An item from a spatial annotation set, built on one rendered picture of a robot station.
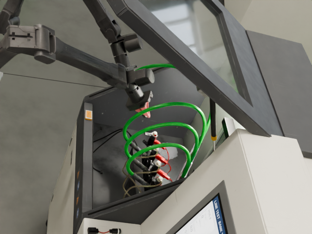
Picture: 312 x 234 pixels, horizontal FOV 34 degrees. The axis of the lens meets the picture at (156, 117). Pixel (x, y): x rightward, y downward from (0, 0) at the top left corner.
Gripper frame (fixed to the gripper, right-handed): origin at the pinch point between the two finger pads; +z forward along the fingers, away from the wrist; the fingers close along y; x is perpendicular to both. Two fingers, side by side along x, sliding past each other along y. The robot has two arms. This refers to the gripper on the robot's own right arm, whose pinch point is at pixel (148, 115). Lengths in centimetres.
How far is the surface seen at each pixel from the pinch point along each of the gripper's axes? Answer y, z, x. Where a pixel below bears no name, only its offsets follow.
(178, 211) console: 12.8, 12.7, -42.2
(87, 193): -27.2, 9.4, -26.4
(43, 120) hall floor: -124, 48, 100
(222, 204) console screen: 33, 3, -53
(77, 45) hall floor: -126, 46, 197
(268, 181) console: 48, 0, -50
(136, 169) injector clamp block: -13.8, 18.8, -8.2
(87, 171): -29.2, 7.5, -15.7
